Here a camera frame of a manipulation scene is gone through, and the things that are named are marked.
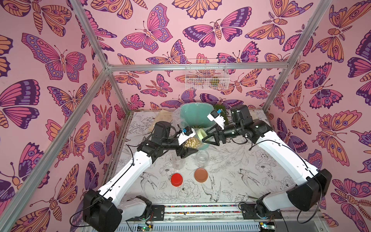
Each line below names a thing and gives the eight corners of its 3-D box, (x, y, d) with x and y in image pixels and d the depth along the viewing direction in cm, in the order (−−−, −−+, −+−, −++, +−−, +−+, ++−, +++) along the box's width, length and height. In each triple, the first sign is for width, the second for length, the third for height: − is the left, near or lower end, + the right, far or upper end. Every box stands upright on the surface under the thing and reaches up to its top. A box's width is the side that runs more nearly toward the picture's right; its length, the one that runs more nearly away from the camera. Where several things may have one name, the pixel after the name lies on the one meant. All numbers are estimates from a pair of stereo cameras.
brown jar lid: (194, 182, 86) (194, 181, 84) (194, 168, 91) (194, 167, 90) (208, 182, 86) (208, 181, 84) (207, 168, 91) (207, 167, 89)
